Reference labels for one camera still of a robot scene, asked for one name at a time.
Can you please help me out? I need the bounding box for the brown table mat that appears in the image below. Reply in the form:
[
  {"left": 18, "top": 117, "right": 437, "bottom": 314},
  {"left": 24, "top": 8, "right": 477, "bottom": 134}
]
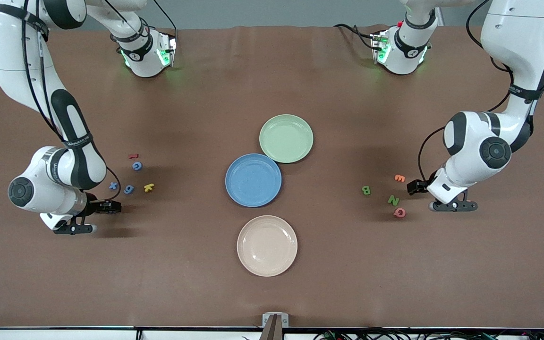
[{"left": 0, "top": 24, "right": 544, "bottom": 329}]

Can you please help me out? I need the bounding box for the blue plate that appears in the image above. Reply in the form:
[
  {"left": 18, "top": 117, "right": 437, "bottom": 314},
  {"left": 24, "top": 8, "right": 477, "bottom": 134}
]
[{"left": 225, "top": 153, "right": 282, "bottom": 208}]

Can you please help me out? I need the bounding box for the green plate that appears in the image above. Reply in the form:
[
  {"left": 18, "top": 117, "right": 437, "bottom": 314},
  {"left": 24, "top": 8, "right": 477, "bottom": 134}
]
[{"left": 259, "top": 114, "right": 314, "bottom": 164}]

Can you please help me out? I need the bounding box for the cream plate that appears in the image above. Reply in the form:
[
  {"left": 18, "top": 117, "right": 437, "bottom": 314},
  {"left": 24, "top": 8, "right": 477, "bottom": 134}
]
[{"left": 237, "top": 215, "right": 298, "bottom": 277}]

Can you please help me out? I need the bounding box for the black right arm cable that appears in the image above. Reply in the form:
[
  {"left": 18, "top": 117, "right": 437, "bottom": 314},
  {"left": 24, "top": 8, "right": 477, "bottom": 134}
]
[{"left": 21, "top": 0, "right": 122, "bottom": 204}]

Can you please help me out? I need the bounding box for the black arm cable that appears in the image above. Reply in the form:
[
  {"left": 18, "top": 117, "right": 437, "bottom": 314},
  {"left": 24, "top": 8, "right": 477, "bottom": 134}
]
[
  {"left": 21, "top": 0, "right": 122, "bottom": 204},
  {"left": 417, "top": 0, "right": 513, "bottom": 182}
]

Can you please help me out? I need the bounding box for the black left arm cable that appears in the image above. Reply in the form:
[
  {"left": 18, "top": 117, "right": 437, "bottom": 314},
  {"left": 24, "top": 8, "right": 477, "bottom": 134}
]
[{"left": 417, "top": 0, "right": 513, "bottom": 182}]

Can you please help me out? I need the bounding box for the white table edge rail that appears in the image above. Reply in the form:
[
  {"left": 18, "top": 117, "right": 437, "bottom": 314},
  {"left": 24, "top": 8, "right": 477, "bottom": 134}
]
[{"left": 0, "top": 328, "right": 544, "bottom": 340}]

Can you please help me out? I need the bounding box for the black cable bundle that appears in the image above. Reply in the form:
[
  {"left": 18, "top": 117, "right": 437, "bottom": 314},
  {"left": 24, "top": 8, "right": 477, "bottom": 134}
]
[{"left": 312, "top": 326, "right": 544, "bottom": 340}]

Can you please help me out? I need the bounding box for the black base cable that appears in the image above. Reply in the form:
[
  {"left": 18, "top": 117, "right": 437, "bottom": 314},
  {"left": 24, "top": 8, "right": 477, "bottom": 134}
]
[
  {"left": 152, "top": 0, "right": 178, "bottom": 31},
  {"left": 333, "top": 23, "right": 377, "bottom": 51}
]

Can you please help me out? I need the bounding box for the grey metal bracket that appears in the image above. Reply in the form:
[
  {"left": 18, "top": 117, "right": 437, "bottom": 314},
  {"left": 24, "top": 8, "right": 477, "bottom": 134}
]
[{"left": 262, "top": 313, "right": 289, "bottom": 328}]

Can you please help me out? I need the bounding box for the dark camera pole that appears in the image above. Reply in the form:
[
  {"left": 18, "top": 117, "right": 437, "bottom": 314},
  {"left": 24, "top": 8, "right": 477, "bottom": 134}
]
[{"left": 259, "top": 314, "right": 283, "bottom": 340}]

